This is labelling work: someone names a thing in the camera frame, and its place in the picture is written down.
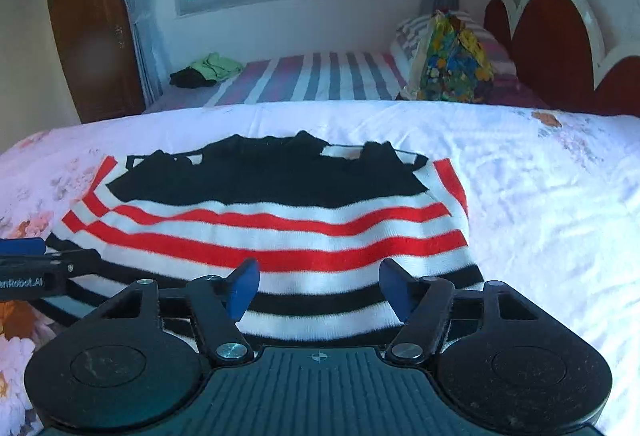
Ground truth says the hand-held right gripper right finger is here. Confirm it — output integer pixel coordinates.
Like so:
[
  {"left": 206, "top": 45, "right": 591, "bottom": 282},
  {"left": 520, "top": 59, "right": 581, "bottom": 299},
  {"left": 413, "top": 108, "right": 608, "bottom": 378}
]
[{"left": 379, "top": 258, "right": 553, "bottom": 365}]

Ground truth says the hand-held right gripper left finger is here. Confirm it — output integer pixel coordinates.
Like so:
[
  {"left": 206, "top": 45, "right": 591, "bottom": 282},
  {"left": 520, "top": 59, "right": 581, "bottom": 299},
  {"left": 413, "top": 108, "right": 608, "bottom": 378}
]
[{"left": 85, "top": 258, "right": 261, "bottom": 367}]

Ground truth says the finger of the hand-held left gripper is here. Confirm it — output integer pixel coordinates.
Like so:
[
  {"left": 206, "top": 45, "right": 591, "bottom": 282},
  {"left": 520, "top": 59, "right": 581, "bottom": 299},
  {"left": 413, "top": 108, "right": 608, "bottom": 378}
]
[{"left": 0, "top": 237, "right": 48, "bottom": 258}]

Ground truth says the striped knit sweater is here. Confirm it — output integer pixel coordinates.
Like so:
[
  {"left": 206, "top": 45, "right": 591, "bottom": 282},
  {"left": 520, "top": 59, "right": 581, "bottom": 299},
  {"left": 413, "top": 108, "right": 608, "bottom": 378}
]
[{"left": 45, "top": 130, "right": 486, "bottom": 349}]

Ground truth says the dark cloth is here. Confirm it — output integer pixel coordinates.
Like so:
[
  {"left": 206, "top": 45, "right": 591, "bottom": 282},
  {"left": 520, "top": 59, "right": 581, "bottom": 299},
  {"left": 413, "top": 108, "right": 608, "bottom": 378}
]
[{"left": 170, "top": 67, "right": 218, "bottom": 89}]

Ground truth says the striped mattress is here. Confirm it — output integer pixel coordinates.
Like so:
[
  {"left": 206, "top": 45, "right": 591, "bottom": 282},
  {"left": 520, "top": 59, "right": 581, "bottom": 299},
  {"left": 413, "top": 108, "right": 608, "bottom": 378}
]
[{"left": 145, "top": 51, "right": 408, "bottom": 109}]

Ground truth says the green cloth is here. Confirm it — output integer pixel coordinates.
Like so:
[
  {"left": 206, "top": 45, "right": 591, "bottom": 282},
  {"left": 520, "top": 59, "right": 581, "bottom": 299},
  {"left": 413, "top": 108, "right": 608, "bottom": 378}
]
[{"left": 187, "top": 52, "right": 245, "bottom": 82}]

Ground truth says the brown wooden door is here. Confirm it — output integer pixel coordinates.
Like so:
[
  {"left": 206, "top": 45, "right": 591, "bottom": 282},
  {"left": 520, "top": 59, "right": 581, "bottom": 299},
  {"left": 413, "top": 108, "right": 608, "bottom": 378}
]
[{"left": 42, "top": 0, "right": 146, "bottom": 124}]

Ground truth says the striped pillow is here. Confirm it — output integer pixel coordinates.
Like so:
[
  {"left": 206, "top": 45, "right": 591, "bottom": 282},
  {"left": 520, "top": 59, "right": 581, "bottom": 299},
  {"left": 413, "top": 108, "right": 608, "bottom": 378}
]
[{"left": 390, "top": 11, "right": 516, "bottom": 77}]

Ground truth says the red and white headboard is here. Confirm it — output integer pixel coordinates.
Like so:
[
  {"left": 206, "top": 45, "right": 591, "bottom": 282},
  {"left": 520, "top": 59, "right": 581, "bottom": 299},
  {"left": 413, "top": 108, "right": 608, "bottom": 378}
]
[{"left": 482, "top": 0, "right": 640, "bottom": 117}]

